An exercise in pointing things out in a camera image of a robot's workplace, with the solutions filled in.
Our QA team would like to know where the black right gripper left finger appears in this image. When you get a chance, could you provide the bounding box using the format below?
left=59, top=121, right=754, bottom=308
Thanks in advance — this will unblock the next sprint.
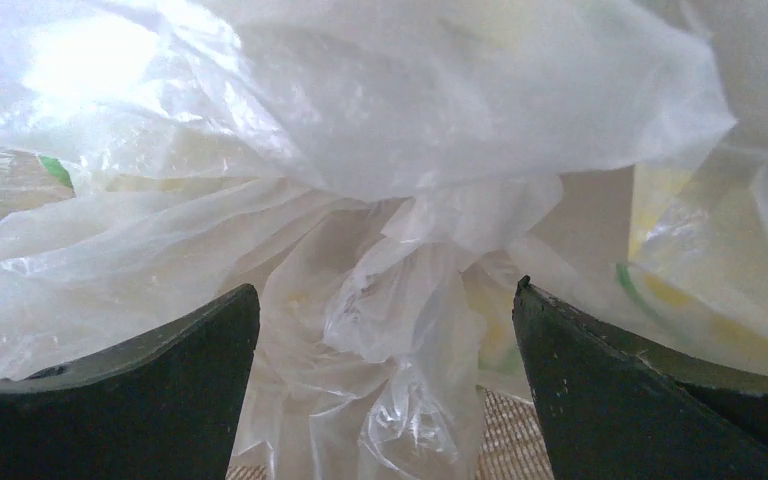
left=0, top=284, right=260, bottom=479

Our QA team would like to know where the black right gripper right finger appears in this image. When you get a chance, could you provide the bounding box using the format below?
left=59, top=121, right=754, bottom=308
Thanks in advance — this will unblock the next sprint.
left=513, top=277, right=768, bottom=479

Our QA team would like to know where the translucent plastic grocery bag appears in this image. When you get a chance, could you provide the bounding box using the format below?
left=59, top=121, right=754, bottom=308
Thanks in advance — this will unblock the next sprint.
left=0, top=1, right=768, bottom=479

